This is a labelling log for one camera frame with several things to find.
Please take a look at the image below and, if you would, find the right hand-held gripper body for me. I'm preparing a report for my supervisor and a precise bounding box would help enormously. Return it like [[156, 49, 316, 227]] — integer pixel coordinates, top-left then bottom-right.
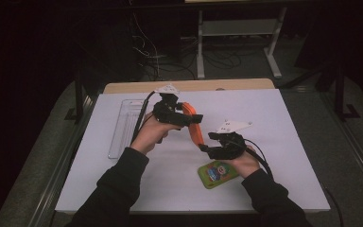
[[207, 119, 253, 161]]

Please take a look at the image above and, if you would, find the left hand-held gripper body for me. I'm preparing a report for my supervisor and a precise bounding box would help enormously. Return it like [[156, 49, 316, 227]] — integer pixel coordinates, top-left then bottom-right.
[[152, 82, 191, 128]]

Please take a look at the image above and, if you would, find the orange phone case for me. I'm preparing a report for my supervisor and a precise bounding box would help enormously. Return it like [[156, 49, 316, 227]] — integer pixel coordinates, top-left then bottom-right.
[[181, 101, 206, 148]]

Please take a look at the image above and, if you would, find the green snack packet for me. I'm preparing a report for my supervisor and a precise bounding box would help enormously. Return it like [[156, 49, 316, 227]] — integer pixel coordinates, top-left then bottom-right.
[[197, 160, 241, 190]]

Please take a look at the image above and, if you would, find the clear plastic tray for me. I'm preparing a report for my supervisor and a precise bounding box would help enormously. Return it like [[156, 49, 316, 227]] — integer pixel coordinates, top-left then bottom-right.
[[107, 98, 147, 161]]

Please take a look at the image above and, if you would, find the person's right hand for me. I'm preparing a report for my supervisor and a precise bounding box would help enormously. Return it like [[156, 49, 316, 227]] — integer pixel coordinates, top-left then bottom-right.
[[229, 145, 262, 180]]

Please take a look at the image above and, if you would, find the person's left hand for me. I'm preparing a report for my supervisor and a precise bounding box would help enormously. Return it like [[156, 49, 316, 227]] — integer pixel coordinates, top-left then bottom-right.
[[130, 111, 184, 156]]

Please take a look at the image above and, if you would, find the black metal stand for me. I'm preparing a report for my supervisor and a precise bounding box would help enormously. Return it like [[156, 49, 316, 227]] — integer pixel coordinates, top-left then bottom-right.
[[63, 70, 91, 124], [333, 61, 361, 122]]

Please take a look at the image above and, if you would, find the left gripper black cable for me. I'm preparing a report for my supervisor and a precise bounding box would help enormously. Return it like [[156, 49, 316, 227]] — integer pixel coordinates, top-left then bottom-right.
[[130, 90, 157, 147]]

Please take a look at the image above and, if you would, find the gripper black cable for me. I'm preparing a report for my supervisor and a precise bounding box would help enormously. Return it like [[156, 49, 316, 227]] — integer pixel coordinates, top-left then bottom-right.
[[243, 137, 276, 182], [130, 90, 157, 147]]

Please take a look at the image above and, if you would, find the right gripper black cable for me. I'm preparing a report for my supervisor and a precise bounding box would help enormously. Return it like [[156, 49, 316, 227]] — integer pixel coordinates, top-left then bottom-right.
[[243, 137, 276, 182]]

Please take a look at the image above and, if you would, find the tangle of floor cables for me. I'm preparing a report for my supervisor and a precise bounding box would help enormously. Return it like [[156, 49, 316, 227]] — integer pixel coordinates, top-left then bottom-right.
[[129, 10, 199, 81]]

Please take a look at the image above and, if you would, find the white metal desk frame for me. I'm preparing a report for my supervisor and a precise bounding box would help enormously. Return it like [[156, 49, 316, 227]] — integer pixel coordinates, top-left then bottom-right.
[[196, 7, 288, 80]]

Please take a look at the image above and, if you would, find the aluminium rail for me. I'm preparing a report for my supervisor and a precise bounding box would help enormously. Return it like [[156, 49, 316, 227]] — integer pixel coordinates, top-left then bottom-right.
[[27, 93, 100, 227], [320, 93, 363, 193]]

